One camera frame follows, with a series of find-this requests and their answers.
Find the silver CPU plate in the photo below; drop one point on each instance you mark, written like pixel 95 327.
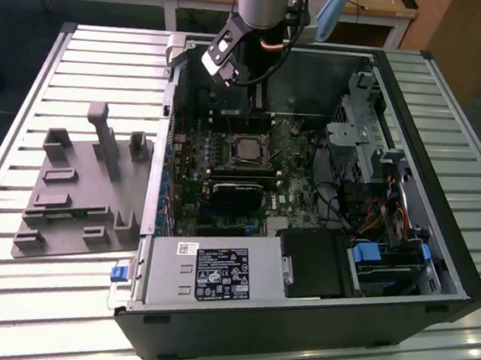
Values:
pixel 248 148

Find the CPU socket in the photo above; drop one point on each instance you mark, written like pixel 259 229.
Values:
pixel 230 154

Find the pale blue teach pendant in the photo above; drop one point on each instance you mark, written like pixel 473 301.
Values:
pixel 332 15

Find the black RAM stick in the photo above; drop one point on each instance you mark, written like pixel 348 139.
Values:
pixel 245 170

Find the grey metal drive cage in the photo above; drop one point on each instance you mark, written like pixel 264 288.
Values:
pixel 354 135

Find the green motherboard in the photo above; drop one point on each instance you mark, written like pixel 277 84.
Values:
pixel 298 189

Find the black graphics card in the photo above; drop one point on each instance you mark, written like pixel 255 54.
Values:
pixel 237 196

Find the small silver heatsink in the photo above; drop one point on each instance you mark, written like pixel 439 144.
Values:
pixel 277 225

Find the wooden cabinet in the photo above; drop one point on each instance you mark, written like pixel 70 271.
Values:
pixel 467 40

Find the black drive box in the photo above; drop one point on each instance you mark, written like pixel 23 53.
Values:
pixel 313 266

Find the hard disk in blue carrier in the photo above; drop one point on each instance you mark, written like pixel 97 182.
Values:
pixel 365 252

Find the grey parts rack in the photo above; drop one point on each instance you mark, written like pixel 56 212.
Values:
pixel 79 191

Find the grey power supply unit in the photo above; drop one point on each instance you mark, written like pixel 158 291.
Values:
pixel 165 274

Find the blue case latch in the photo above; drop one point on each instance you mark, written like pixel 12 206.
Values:
pixel 119 273

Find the black open PC case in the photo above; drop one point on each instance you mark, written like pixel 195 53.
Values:
pixel 252 332

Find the white camera on black bracket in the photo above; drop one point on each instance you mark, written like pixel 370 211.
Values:
pixel 220 47

